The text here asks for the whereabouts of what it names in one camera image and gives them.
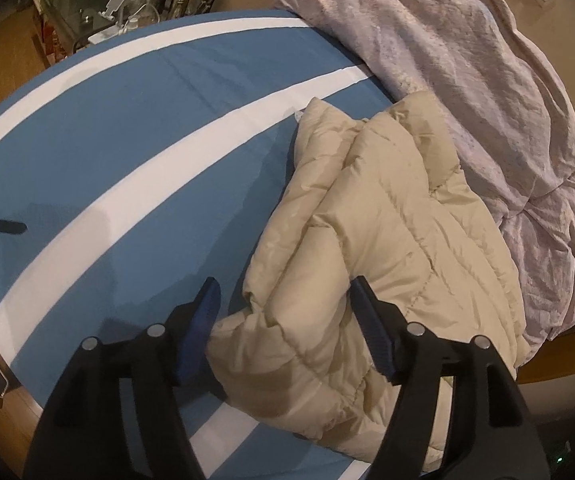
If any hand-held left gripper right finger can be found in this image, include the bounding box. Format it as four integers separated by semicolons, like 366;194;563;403
350;276;551;480

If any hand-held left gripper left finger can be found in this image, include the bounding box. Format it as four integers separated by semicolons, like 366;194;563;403
22;276;223;480

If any beige puffer jacket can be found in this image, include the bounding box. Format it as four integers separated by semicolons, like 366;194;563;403
208;94;528;468

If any bed with blue striped sheet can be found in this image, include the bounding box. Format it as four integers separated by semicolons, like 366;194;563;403
0;9;403;480

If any lilac floral duvet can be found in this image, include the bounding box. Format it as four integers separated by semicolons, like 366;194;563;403
272;0;575;361

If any white phone stand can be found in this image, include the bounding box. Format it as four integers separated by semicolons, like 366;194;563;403
99;0;129;25

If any glass top nightstand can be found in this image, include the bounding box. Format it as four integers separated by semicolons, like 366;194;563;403
32;0;169;67

